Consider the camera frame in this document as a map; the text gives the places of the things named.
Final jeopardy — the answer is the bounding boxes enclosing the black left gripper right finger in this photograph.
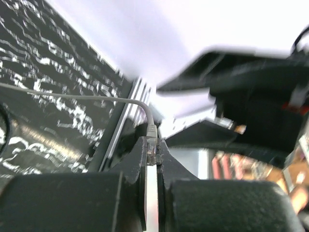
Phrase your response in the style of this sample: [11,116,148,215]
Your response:
[157,140,304,232]

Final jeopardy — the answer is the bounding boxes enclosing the grey ethernet cable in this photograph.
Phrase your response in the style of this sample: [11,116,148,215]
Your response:
[0,82,159,167]

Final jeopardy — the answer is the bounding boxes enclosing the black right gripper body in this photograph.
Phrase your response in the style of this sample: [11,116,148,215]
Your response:
[157,29,309,167]

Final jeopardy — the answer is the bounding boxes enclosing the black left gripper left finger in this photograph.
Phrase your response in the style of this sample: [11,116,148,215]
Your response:
[0,137,147,232]

